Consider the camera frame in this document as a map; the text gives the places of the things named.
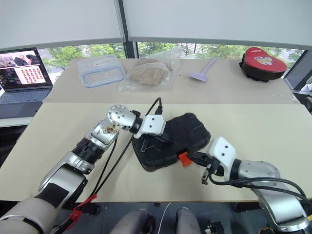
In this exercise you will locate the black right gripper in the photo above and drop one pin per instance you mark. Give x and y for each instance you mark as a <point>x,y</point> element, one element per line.
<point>215,167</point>

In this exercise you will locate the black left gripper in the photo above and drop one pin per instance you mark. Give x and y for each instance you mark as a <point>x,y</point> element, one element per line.
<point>153,138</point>

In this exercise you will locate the orange case latch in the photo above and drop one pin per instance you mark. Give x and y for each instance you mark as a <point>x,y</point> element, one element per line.
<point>184,159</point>

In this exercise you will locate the black plastic tool case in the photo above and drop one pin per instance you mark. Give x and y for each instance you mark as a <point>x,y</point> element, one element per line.
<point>185,131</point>

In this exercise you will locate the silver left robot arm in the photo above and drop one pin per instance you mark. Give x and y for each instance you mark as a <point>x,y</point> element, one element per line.
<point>73,163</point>

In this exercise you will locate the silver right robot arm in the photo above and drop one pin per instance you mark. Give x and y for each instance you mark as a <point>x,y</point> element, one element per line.
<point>260,170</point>

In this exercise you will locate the grey rounded leg cover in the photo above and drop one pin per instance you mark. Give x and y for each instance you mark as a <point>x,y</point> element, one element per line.
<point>130,223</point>
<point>189,221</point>

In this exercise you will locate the brown lump in bag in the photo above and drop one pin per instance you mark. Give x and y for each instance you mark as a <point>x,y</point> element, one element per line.
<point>147,74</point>

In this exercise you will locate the clear plastic bag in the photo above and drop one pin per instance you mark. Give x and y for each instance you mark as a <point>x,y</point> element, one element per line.
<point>148,73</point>

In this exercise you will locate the purple plastic spatula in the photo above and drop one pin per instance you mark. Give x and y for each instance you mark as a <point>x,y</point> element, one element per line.
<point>200,74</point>

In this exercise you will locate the clear blue-rimmed plastic container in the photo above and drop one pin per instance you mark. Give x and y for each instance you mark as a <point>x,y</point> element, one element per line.
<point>101,70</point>

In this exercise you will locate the red black heart-shaped pad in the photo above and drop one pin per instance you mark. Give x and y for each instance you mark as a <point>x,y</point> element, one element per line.
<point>262,63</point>

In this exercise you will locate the dark grey chair back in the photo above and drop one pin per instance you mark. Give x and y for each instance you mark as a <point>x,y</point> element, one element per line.
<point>298,73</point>

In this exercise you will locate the grey window blind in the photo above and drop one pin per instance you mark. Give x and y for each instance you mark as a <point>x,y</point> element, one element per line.
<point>219,19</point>
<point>61,19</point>

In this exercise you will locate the open laptop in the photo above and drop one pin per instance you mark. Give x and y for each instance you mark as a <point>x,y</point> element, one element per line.
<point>23,73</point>

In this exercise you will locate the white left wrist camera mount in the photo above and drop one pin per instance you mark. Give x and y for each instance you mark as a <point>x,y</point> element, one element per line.
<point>152,124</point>

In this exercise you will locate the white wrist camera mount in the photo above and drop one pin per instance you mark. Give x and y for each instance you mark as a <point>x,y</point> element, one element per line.
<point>223,151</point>
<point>152,124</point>

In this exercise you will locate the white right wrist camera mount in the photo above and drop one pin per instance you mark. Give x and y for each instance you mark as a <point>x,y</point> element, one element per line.
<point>223,151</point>

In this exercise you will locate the dark window frame post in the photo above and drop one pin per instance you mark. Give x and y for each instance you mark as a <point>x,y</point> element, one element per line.
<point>130,47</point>

